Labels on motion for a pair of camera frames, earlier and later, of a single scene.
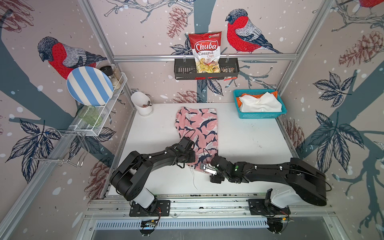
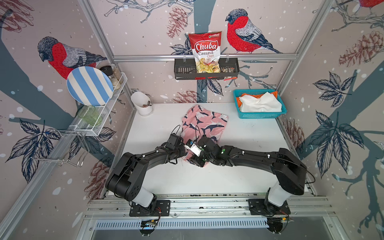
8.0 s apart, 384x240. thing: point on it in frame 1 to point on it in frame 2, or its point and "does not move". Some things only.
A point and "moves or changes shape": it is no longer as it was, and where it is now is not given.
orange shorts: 253,95 does not move
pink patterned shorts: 201,125 moves or changes shape
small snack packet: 227,70 does not move
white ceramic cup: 142,103 does not move
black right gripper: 215,179 to 195,161
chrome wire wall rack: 64,146 does not move
